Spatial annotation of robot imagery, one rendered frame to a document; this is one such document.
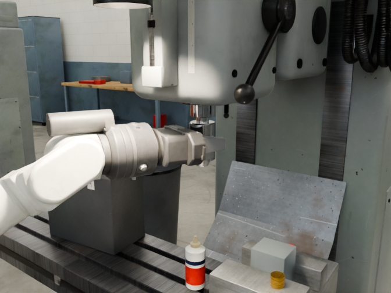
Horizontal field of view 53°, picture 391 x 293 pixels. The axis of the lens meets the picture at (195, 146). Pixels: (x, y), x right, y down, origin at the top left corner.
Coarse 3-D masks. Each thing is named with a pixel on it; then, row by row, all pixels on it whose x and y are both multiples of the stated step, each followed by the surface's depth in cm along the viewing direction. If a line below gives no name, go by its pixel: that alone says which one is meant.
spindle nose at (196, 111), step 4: (192, 108) 68; (196, 108) 67; (200, 108) 67; (204, 108) 67; (208, 108) 67; (212, 108) 68; (192, 112) 68; (196, 112) 68; (200, 112) 67; (204, 112) 67; (208, 112) 68; (212, 112) 68; (192, 116) 68; (196, 116) 68; (200, 116) 68; (204, 116) 68; (208, 116) 68; (212, 116) 68
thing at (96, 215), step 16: (80, 192) 92; (96, 192) 90; (112, 192) 88; (128, 192) 93; (64, 208) 97; (80, 208) 94; (96, 208) 91; (112, 208) 89; (128, 208) 94; (64, 224) 98; (80, 224) 95; (96, 224) 92; (112, 224) 89; (128, 224) 94; (144, 224) 100; (80, 240) 96; (96, 240) 93; (112, 240) 90; (128, 240) 95
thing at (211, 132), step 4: (192, 128) 69; (200, 132) 68; (204, 132) 68; (208, 132) 68; (212, 132) 69; (204, 136) 68; (208, 136) 69; (212, 136) 69; (212, 152) 70; (208, 156) 70; (212, 156) 70; (204, 160) 69; (208, 160) 70
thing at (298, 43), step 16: (304, 0) 69; (320, 0) 75; (304, 16) 70; (320, 16) 75; (288, 32) 68; (304, 32) 71; (320, 32) 76; (288, 48) 69; (304, 48) 72; (320, 48) 78; (288, 64) 69; (304, 64) 73; (320, 64) 79
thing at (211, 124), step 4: (192, 124) 69; (196, 124) 68; (200, 124) 68; (204, 124) 68; (208, 124) 68; (212, 124) 69; (196, 128) 68; (200, 128) 68; (204, 128) 68; (208, 128) 68; (212, 128) 69
